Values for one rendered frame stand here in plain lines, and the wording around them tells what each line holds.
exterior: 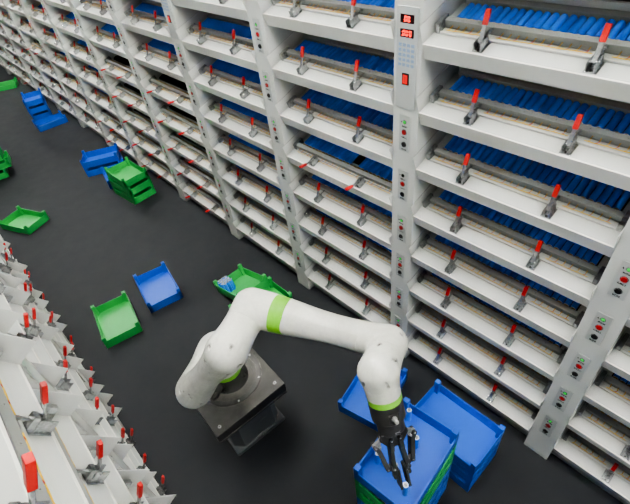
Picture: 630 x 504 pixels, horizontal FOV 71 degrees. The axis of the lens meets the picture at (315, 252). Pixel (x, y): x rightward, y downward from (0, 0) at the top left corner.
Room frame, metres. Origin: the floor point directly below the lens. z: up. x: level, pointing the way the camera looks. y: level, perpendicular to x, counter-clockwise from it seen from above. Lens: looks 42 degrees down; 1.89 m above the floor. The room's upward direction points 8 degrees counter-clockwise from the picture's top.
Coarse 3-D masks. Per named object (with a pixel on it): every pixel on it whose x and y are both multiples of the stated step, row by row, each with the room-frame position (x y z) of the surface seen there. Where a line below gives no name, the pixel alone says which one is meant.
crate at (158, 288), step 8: (152, 272) 2.09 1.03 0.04; (160, 272) 2.11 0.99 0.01; (168, 272) 2.08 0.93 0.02; (136, 280) 2.02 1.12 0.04; (144, 280) 2.06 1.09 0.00; (152, 280) 2.05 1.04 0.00; (160, 280) 2.04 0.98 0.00; (168, 280) 2.03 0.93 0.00; (144, 288) 1.99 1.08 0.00; (152, 288) 1.97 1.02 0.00; (160, 288) 1.96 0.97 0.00; (168, 288) 1.95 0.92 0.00; (176, 288) 1.87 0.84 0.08; (144, 296) 1.92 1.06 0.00; (152, 296) 1.91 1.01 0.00; (160, 296) 1.90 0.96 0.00; (168, 296) 1.89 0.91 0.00; (176, 296) 1.85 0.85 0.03; (152, 304) 1.84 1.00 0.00; (160, 304) 1.80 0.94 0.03; (168, 304) 1.82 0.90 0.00; (152, 312) 1.78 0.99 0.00
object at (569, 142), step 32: (448, 64) 1.31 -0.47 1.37; (448, 96) 1.22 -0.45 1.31; (480, 96) 1.18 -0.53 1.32; (512, 96) 1.13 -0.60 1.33; (544, 96) 1.08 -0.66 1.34; (576, 96) 1.04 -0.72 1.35; (448, 128) 1.15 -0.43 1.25; (480, 128) 1.08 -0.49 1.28; (512, 128) 1.03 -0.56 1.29; (544, 128) 1.00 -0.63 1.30; (576, 128) 0.90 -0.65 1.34; (608, 128) 0.91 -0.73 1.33; (544, 160) 0.93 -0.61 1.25; (576, 160) 0.87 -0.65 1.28; (608, 160) 0.84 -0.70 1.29
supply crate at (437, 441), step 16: (416, 416) 0.73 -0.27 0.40; (432, 432) 0.67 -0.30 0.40; (448, 432) 0.65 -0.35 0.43; (384, 448) 0.64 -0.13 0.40; (432, 448) 0.61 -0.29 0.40; (448, 448) 0.61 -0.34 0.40; (368, 464) 0.59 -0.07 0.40; (400, 464) 0.58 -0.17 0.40; (416, 464) 0.57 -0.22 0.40; (432, 464) 0.56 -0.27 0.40; (368, 480) 0.54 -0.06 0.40; (384, 480) 0.54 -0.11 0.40; (416, 480) 0.52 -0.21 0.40; (432, 480) 0.51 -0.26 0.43; (384, 496) 0.48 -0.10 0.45; (400, 496) 0.49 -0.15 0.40; (416, 496) 0.48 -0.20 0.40
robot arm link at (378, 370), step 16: (368, 352) 0.66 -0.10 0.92; (384, 352) 0.65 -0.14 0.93; (400, 352) 0.67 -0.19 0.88; (368, 368) 0.61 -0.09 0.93; (384, 368) 0.60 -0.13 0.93; (400, 368) 0.63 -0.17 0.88; (368, 384) 0.59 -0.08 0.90; (384, 384) 0.58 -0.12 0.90; (368, 400) 0.58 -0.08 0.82; (384, 400) 0.56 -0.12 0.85; (400, 400) 0.57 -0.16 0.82
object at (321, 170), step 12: (300, 132) 1.84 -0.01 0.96; (288, 144) 1.79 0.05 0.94; (288, 156) 1.77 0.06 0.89; (300, 156) 1.74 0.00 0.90; (312, 168) 1.64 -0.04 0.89; (324, 168) 1.62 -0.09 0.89; (336, 168) 1.59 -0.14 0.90; (336, 180) 1.53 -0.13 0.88; (348, 180) 1.50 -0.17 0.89; (360, 192) 1.43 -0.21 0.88; (372, 192) 1.40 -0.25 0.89; (384, 192) 1.38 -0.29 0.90; (384, 204) 1.33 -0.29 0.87
